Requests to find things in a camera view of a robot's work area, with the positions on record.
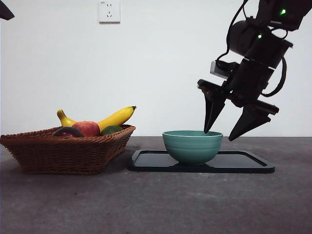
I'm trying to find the teal ribbed bowl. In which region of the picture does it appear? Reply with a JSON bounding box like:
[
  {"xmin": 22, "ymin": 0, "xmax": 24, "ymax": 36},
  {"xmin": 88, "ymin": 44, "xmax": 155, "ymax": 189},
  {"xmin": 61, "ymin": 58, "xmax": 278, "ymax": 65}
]
[{"xmin": 162, "ymin": 130, "xmax": 224, "ymax": 166}]

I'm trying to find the dark purple plum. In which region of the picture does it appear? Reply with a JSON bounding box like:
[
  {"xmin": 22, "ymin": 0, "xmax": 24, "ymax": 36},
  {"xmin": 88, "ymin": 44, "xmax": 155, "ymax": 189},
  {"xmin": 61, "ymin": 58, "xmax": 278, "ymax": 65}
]
[{"xmin": 52, "ymin": 126, "xmax": 84, "ymax": 138}]

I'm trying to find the black rectangular tray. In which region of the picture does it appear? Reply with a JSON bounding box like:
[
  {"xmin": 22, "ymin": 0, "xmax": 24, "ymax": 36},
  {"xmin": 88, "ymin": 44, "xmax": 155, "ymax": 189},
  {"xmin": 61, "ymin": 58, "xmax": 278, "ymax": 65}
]
[{"xmin": 127, "ymin": 149, "xmax": 275, "ymax": 174}]

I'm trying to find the yellow banana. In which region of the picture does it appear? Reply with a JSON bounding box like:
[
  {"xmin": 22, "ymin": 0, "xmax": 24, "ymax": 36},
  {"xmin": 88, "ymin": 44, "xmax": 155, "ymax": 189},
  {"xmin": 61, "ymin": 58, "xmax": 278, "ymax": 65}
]
[{"xmin": 57, "ymin": 106, "xmax": 137, "ymax": 132}]

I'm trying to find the green avocado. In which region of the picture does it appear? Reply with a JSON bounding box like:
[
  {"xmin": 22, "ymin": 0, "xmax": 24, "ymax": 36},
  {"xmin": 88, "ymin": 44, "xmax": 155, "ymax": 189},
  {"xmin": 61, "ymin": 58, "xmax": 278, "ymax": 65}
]
[{"xmin": 100, "ymin": 125, "xmax": 123, "ymax": 137}]

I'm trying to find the red yellow apple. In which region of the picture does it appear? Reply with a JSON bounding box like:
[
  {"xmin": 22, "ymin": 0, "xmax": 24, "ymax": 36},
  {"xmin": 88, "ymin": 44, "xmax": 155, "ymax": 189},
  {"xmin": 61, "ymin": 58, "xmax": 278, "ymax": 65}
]
[{"xmin": 72, "ymin": 120, "xmax": 101, "ymax": 137}]

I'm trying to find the brown wicker basket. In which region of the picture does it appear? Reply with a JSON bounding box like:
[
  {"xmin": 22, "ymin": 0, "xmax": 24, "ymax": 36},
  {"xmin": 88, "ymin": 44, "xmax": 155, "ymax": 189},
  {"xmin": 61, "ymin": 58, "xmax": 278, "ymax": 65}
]
[{"xmin": 0, "ymin": 124, "xmax": 136, "ymax": 175}]

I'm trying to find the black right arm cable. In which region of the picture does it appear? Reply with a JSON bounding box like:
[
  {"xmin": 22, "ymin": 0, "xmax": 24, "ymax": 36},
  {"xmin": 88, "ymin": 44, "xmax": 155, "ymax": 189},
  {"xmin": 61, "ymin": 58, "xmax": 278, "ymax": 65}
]
[
  {"xmin": 262, "ymin": 29, "xmax": 288, "ymax": 97},
  {"xmin": 215, "ymin": 0, "xmax": 247, "ymax": 64}
]

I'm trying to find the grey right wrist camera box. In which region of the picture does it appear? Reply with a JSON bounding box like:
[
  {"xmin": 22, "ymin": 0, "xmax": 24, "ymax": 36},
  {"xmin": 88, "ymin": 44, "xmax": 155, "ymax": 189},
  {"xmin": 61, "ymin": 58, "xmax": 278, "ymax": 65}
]
[{"xmin": 210, "ymin": 60, "xmax": 230, "ymax": 79}]

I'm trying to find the white wall socket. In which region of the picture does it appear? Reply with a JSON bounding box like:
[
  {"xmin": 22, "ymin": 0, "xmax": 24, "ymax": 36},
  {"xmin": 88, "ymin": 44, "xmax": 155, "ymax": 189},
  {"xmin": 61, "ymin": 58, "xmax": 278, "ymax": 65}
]
[{"xmin": 98, "ymin": 0, "xmax": 121, "ymax": 24}]

